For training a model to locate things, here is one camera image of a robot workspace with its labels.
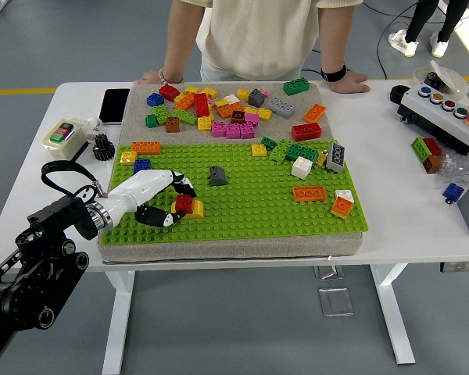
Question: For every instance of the person's right hand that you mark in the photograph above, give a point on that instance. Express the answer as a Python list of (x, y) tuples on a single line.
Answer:
[(148, 78)]

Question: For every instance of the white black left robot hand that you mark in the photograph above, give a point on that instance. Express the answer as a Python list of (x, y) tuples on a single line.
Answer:
[(140, 187)]

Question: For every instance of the person's left hand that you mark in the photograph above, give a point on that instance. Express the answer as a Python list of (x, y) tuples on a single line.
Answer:
[(349, 84)]

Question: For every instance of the red square brick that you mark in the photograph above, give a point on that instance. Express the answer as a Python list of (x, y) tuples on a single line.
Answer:
[(185, 204), (169, 92)]

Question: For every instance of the yellow curved brick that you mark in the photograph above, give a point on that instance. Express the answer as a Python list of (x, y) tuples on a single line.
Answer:
[(198, 209)]

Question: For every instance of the grey sloped brick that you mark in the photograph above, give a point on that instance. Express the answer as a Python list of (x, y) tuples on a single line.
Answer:
[(256, 98), (217, 177)]

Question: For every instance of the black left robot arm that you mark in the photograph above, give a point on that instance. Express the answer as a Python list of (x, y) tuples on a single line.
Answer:
[(43, 273)]

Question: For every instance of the person's left forearm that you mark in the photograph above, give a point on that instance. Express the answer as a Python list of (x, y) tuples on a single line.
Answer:
[(334, 39)]

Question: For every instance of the person's right forearm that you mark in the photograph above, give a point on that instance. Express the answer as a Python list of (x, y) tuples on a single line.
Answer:
[(180, 39)]

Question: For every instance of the blue square brick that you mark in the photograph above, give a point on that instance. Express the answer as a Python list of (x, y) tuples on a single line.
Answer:
[(142, 166), (155, 99)]

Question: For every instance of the yellow square brick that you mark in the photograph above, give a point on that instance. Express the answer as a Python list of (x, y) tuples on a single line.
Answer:
[(191, 90), (321, 160), (264, 114), (127, 158), (210, 93), (259, 150), (243, 94), (204, 123), (220, 103), (251, 110)]

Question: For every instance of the orange long brick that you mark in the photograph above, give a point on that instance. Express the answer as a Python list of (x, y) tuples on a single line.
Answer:
[(314, 113), (185, 102), (224, 111), (145, 147), (308, 194)]

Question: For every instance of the dark green square brick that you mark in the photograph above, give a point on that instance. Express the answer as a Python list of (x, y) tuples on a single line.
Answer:
[(151, 121), (268, 143)]

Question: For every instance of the lime green long brick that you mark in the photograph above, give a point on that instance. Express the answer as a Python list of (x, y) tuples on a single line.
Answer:
[(280, 151), (184, 116)]

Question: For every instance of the dark green long brick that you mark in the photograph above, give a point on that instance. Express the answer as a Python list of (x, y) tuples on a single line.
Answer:
[(297, 86), (303, 152)]

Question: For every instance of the brown square brick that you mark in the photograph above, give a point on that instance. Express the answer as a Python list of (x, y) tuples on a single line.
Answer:
[(172, 125), (238, 116), (433, 165)]

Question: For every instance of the red long brick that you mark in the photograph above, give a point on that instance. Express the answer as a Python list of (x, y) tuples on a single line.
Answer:
[(306, 132), (201, 104), (433, 146)]

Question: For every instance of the grey long brick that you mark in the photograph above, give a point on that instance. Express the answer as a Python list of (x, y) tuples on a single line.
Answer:
[(281, 108), (335, 158)]

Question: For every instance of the white square brick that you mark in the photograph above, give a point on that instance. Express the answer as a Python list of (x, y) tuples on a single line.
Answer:
[(230, 98), (344, 195), (301, 168)]

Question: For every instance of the pink square brick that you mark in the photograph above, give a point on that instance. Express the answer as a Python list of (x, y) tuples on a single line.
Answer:
[(264, 92), (247, 131), (233, 131), (252, 118), (219, 129)]

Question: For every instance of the green studded baseplate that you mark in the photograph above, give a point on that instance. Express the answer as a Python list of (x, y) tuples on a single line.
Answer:
[(258, 222)]

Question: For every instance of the orange brick on yellow plate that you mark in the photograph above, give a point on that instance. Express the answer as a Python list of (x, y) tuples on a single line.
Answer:
[(341, 208)]

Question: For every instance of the black wristwatch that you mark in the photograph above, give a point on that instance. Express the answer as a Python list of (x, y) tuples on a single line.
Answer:
[(334, 74)]

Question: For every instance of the black smartphone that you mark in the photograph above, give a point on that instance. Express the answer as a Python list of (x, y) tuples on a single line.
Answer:
[(114, 106)]

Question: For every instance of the black round roll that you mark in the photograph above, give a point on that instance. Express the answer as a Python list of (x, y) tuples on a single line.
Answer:
[(394, 97)]

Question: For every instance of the black gear wheel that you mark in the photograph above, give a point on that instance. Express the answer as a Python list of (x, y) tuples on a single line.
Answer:
[(102, 147)]

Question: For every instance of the small white plastic piece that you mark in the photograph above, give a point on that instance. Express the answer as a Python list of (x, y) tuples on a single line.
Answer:
[(94, 127)]

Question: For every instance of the person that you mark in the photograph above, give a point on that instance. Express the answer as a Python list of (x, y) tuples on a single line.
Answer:
[(416, 19), (258, 35)]

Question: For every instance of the white control box coloured buttons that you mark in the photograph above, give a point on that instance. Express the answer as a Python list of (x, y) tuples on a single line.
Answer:
[(437, 117)]

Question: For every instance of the white round lidded container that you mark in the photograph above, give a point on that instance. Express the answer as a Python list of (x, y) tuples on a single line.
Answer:
[(455, 82)]

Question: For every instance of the grey cushion mat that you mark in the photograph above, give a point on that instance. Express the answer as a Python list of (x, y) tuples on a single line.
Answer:
[(226, 252)]

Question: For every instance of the clear plastic wrap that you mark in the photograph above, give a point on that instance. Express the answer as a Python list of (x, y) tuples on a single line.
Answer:
[(459, 168)]

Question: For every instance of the white table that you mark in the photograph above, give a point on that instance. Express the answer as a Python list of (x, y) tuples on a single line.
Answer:
[(394, 234)]

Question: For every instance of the clear floor plate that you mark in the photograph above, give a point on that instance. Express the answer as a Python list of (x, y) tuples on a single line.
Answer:
[(328, 272), (336, 301)]

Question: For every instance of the table control panel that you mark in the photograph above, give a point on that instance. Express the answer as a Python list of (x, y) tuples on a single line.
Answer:
[(461, 267)]

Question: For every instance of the beige red-green switch box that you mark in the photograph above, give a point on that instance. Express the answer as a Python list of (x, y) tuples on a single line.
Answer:
[(64, 142)]

